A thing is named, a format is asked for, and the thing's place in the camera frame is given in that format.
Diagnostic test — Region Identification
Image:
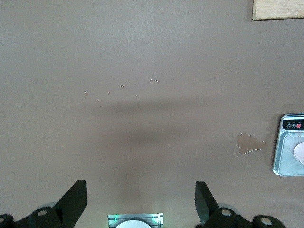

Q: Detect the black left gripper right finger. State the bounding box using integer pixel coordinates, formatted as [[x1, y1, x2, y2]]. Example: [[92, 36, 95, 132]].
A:
[[194, 181, 285, 228]]

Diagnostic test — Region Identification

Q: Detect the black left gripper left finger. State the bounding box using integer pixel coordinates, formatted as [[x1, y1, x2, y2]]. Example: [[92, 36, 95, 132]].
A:
[[0, 180, 88, 228]]

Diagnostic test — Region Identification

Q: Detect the liquid spill puddle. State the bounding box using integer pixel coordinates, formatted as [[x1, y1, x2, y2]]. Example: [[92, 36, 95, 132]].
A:
[[236, 133, 268, 155]]

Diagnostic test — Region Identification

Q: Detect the silver digital kitchen scale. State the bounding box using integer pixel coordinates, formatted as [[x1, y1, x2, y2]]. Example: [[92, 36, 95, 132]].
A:
[[272, 113, 304, 178]]

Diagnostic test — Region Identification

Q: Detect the wooden cutting board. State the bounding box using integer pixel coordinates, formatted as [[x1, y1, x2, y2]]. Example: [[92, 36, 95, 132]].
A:
[[252, 0, 304, 21]]

